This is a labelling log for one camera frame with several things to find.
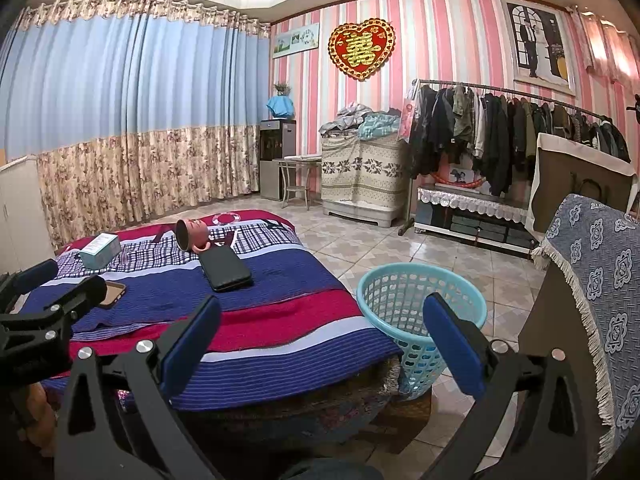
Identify black glass TV stand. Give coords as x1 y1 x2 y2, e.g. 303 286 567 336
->
415 185 538 261

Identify pink cup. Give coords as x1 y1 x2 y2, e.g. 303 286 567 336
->
175 218 236 253

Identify blue floral curtain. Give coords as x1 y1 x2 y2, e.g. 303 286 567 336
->
0 0 273 248

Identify brown board white frame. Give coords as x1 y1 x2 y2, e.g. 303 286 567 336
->
527 132 638 235

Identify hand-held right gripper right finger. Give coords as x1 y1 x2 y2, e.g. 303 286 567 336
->
422 292 603 480

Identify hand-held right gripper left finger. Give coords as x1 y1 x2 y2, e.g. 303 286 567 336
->
54 295 222 480

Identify pink curtain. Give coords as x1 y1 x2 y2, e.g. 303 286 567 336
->
567 5 640 91

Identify phone in brown case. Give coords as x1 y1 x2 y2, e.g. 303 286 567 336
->
97 281 127 310

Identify landscape wall picture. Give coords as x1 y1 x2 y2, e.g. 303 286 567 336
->
271 24 321 59

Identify turquoise plastic basket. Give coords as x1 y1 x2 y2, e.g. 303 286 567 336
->
356 262 488 402

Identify blue cloth cover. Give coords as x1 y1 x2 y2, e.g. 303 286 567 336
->
266 95 296 121

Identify pile of folded clothes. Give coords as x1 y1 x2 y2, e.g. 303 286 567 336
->
320 102 403 142

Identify metal chair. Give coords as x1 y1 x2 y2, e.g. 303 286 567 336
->
280 162 312 210

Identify beige patterned cloth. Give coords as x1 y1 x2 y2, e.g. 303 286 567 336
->
320 132 406 211

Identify framed wall poster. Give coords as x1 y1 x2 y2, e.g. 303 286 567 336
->
500 0 577 95

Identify teal cardboard box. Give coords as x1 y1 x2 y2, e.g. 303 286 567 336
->
79 232 122 271

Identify black wallet case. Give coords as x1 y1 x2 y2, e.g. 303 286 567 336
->
199 246 253 293

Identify row of hanging clothes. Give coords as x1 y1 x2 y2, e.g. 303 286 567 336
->
412 82 632 198

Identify red heart wall decoration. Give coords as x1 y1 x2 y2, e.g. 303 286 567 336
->
327 17 397 82

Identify grey water dispenser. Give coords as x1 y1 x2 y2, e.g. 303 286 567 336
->
258 119 297 201

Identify striped blanket covered table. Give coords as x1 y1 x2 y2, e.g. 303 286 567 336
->
22 209 403 413

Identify blue patterned fringed cloth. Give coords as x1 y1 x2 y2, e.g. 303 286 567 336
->
531 192 640 461

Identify metal clothes rack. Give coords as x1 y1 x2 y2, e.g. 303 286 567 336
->
397 77 616 237

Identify white lace cloth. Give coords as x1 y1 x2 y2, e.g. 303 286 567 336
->
417 186 531 226

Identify white cabinet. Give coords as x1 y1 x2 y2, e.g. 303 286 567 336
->
0 155 56 276

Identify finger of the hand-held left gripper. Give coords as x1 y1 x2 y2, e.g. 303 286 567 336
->
0 274 109 347
0 258 60 311

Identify brown wooden cabinet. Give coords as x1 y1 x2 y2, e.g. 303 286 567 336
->
517 255 616 480

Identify small metal table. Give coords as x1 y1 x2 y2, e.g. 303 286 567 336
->
272 156 322 208

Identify pink hanging bag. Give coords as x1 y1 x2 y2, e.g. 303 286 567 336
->
397 92 421 143

